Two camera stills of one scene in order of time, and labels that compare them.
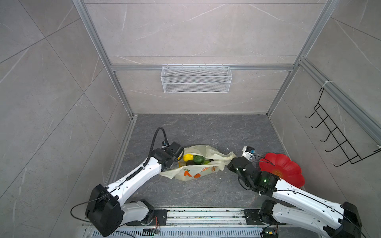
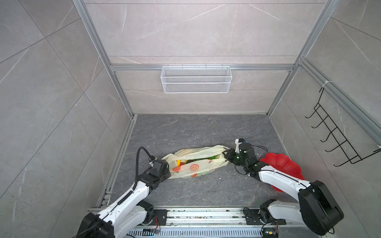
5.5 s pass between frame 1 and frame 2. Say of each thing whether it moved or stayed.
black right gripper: moved
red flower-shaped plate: stayed
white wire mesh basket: stayed
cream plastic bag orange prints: moved
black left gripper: moved
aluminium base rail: stayed
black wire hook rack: stayed
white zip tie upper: stayed
